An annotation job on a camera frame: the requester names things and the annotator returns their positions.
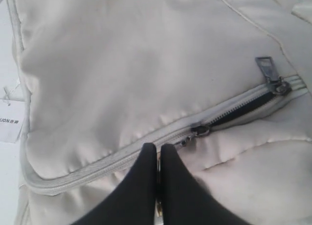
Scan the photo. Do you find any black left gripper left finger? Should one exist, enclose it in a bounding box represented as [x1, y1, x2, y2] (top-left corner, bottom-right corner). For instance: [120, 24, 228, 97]
[74, 143, 157, 225]

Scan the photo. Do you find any white paper hang tag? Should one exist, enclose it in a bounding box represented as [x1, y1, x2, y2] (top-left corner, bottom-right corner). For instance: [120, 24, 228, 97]
[0, 86, 25, 143]

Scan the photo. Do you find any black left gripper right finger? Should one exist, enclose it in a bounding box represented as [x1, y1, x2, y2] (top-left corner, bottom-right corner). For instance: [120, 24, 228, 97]
[160, 144, 246, 225]

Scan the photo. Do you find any cream duffel bag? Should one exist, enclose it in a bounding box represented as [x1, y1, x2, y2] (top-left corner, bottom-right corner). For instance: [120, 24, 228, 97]
[7, 0, 312, 225]

